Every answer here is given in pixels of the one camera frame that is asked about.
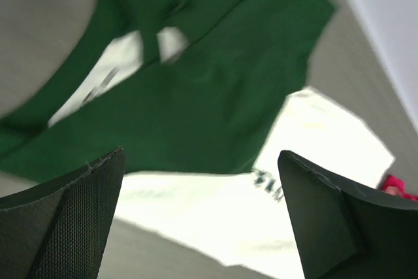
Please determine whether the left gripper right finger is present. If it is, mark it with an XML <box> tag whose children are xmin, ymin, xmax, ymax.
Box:
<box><xmin>278</xmin><ymin>151</ymin><xmax>417</xmax><ymax>279</ymax></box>

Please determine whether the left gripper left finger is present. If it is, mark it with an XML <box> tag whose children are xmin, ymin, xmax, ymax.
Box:
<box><xmin>1</xmin><ymin>148</ymin><xmax>125</xmax><ymax>278</ymax></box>

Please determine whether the green and white t-shirt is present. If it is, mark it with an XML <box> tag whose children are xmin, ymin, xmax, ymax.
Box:
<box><xmin>1</xmin><ymin>0</ymin><xmax>394</xmax><ymax>278</ymax></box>

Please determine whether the folded red t-shirt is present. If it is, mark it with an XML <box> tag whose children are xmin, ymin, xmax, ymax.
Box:
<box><xmin>380</xmin><ymin>174</ymin><xmax>417</xmax><ymax>201</ymax></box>

